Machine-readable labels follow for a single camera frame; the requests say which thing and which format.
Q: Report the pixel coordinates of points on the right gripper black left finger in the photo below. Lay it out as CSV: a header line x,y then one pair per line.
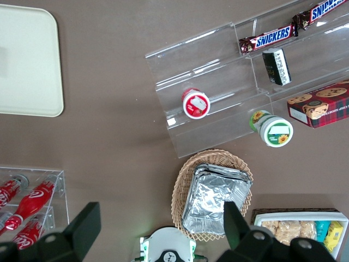
x,y
76,234

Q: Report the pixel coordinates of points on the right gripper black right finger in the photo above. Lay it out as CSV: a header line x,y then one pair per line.
x,y
240,234

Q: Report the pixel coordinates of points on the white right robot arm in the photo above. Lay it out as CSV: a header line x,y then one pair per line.
x,y
169,243

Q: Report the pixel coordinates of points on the aluminium foil tray stack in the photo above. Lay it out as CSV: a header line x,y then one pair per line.
x,y
212,196

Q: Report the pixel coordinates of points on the dark woven basket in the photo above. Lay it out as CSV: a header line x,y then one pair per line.
x,y
294,211

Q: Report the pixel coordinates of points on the white rectangular snack tray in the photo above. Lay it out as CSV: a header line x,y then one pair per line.
x,y
300,217

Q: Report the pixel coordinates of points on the light wicker basket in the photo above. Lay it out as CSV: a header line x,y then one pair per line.
x,y
185,174

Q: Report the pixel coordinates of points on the beige plastic serving tray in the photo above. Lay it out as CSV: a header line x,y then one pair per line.
x,y
30,68

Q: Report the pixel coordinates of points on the rice cracker packet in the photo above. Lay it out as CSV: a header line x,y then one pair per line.
x,y
287,232
308,229
270,227

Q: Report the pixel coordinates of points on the red Coca-Cola bottle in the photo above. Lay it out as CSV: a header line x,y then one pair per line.
x,y
9,188
35,196
30,232

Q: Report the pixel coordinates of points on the clear acrylic bottle rack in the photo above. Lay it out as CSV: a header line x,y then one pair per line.
x,y
61,188

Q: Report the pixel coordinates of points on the teal snack packet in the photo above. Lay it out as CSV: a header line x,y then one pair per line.
x,y
321,229

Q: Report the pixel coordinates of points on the yellow snack packet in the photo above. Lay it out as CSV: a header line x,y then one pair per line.
x,y
334,236

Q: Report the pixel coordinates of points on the green sunflower yogurt cup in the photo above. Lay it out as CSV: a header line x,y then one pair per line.
x,y
275,132

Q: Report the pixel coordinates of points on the red strawberry yogurt cup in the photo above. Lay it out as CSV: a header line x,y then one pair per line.
x,y
196,105

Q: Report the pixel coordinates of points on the red tartan cookie box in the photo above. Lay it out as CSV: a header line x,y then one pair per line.
x,y
321,106

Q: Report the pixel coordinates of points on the clear acrylic stepped stand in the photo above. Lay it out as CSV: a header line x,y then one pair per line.
x,y
218,82
313,65

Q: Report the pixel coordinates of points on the small black chocolate box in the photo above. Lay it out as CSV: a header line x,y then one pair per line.
x,y
276,66

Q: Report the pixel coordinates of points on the Snickers chocolate bar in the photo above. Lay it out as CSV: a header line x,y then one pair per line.
x,y
272,38
321,11

